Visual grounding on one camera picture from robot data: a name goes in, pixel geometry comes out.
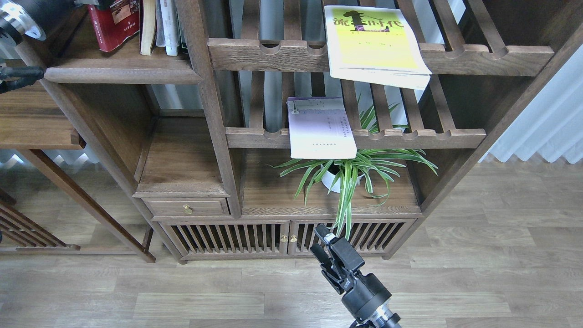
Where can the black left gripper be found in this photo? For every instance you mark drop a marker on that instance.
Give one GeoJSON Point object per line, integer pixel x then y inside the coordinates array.
{"type": "Point", "coordinates": [99, 4]}

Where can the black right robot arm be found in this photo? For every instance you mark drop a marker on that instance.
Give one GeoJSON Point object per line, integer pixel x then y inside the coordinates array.
{"type": "Point", "coordinates": [364, 296]}

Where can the yellow cover book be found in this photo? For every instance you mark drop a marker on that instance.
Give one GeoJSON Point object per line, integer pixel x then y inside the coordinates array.
{"type": "Point", "coordinates": [374, 45]}

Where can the tan spine upright book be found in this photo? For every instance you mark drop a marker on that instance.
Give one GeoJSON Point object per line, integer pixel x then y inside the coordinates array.
{"type": "Point", "coordinates": [147, 26]}

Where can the green spider plant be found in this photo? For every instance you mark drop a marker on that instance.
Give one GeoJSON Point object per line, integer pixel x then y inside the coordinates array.
{"type": "Point", "coordinates": [375, 165]}

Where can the brass drawer knob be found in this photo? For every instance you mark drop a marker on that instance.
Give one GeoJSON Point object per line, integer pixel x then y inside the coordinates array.
{"type": "Point", "coordinates": [187, 209]}

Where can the wooden side shelf unit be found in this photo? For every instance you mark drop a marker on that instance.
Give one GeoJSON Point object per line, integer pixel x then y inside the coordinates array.
{"type": "Point", "coordinates": [57, 199]}

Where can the dark wooden bookshelf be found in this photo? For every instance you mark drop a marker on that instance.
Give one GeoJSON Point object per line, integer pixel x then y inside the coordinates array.
{"type": "Point", "coordinates": [207, 128]}

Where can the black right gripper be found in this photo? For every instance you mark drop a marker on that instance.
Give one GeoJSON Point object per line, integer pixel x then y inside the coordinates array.
{"type": "Point", "coordinates": [364, 296]}

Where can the green spine upright book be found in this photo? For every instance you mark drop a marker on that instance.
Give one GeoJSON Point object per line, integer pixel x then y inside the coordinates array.
{"type": "Point", "coordinates": [183, 42]}

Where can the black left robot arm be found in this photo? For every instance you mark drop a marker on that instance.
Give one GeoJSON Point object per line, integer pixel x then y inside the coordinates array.
{"type": "Point", "coordinates": [33, 18]}

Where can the white plant pot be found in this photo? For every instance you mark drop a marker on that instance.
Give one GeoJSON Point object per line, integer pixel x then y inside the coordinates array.
{"type": "Point", "coordinates": [329, 176]}

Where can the pale purple book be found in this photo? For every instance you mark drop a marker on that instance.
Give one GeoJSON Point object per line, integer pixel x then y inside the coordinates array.
{"type": "Point", "coordinates": [319, 129]}

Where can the white curtain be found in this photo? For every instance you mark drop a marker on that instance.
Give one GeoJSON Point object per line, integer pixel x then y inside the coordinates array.
{"type": "Point", "coordinates": [550, 128]}

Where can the red cover book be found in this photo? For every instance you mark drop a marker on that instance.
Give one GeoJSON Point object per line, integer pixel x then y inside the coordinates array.
{"type": "Point", "coordinates": [115, 25]}

